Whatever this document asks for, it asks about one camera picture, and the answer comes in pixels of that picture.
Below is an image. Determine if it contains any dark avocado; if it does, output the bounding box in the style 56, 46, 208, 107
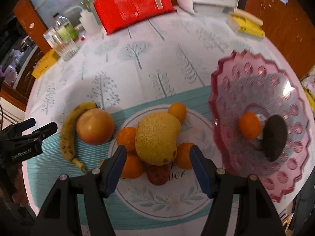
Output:
262, 114, 288, 162

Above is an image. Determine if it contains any clear glass cup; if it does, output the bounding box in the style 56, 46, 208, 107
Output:
53, 36, 79, 61

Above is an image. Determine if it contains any yellow spotted banana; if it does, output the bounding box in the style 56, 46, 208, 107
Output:
60, 102, 97, 173

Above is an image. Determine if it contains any white squeeze bottle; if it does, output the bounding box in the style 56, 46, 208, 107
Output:
79, 9, 100, 36

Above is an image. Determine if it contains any orange tangerine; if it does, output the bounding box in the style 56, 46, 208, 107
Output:
117, 127, 136, 152
175, 142, 195, 170
120, 152, 145, 180
238, 112, 262, 140
168, 103, 187, 124

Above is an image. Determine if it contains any green label bottle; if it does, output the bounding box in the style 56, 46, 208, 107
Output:
53, 13, 79, 41

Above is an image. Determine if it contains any pink glass fruit bowl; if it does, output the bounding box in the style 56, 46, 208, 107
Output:
209, 51, 311, 202

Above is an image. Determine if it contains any cream paper roll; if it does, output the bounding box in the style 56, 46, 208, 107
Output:
233, 8, 264, 26

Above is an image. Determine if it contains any orange tangerine top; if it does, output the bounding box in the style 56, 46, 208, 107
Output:
168, 103, 187, 124

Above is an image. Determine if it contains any orange tangerine bottom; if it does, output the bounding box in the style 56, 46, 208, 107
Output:
120, 152, 145, 180

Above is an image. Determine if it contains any red snack package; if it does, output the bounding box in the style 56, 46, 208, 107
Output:
94, 0, 174, 35

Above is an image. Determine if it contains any yellow tissue pack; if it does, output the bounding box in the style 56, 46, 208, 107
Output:
226, 14, 265, 39

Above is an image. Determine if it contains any small white box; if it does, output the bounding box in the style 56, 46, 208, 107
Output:
43, 27, 60, 50

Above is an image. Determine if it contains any small red apple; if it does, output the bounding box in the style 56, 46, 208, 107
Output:
146, 165, 170, 186

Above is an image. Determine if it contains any yellow cardboard box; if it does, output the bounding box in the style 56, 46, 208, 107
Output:
32, 49, 60, 79

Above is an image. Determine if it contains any red yellow apple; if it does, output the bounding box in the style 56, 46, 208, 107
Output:
76, 108, 115, 146

